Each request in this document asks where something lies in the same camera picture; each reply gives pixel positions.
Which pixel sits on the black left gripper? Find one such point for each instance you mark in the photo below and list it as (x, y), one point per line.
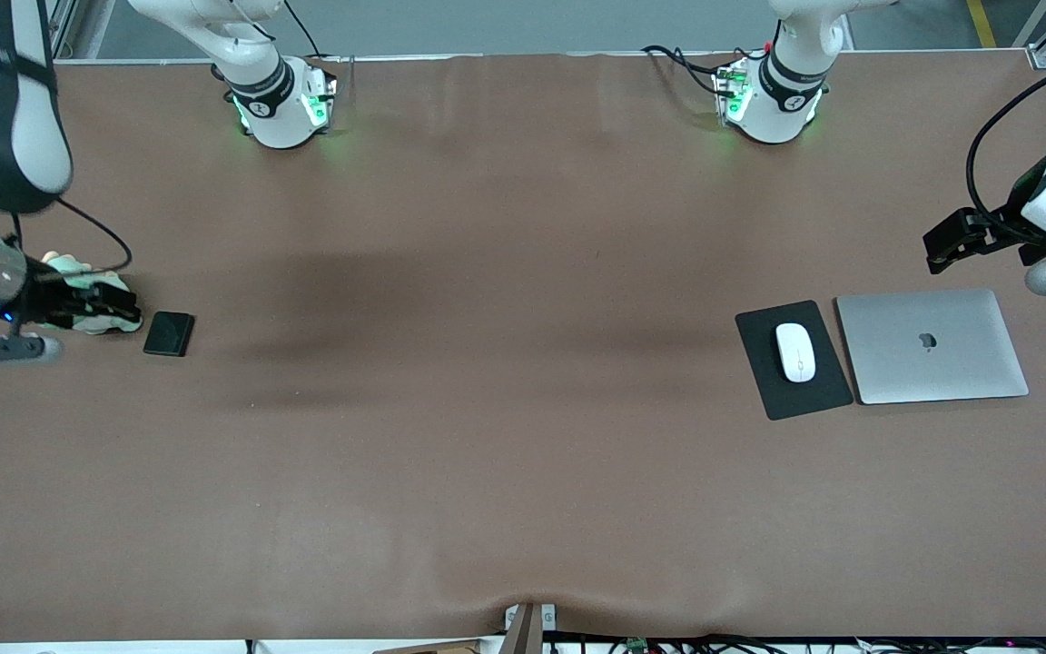
(1010, 221)

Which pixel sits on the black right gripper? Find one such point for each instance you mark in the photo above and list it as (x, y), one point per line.
(40, 292)

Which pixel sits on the small black box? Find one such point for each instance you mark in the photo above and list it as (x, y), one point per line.
(169, 333)

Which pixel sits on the white computer mouse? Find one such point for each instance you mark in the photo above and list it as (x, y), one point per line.
(795, 352)

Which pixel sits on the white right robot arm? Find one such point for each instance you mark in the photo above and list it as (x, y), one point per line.
(5, 136)

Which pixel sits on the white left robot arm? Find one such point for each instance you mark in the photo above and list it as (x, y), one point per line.
(782, 91)

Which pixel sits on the black mouse pad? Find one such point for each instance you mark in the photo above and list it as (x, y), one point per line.
(827, 391)

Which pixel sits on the green plush dinosaur toy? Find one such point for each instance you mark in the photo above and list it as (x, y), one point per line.
(69, 265)

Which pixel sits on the silver laptop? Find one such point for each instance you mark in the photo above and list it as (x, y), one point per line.
(941, 363)

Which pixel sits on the brown table cover sheet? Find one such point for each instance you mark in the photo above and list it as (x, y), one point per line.
(523, 500)

